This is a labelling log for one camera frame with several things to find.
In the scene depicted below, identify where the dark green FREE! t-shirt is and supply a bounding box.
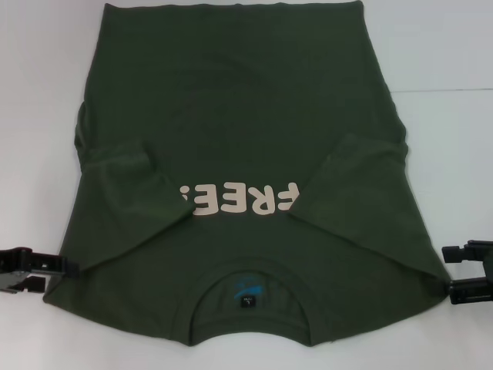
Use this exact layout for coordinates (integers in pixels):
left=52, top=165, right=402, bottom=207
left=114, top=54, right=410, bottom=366
left=42, top=0, right=451, bottom=346

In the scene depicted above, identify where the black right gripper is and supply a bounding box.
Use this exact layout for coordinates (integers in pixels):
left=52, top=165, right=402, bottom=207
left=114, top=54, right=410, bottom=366
left=442, top=240, right=493, bottom=308

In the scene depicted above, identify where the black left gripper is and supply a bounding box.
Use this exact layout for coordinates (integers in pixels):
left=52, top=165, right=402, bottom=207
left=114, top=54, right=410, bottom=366
left=0, top=247, right=82, bottom=295

